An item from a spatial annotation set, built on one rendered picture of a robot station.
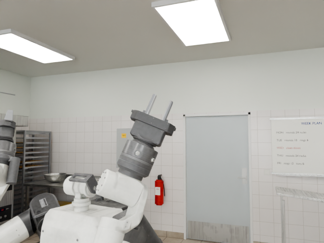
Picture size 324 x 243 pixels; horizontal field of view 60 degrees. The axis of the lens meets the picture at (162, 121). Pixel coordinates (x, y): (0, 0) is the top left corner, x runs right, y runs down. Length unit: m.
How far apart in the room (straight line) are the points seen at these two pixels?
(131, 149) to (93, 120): 4.90
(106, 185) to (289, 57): 4.33
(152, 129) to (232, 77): 4.09
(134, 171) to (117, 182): 0.05
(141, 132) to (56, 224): 0.46
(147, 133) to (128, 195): 0.16
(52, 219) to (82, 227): 0.15
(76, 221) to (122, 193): 0.31
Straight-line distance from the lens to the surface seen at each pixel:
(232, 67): 4.80
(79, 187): 1.00
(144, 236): 0.89
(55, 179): 5.40
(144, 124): 0.72
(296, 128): 4.63
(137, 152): 0.69
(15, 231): 1.17
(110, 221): 0.69
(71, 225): 0.98
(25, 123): 4.83
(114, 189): 0.70
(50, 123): 6.23
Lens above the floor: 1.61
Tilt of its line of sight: 4 degrees up
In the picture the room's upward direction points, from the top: straight up
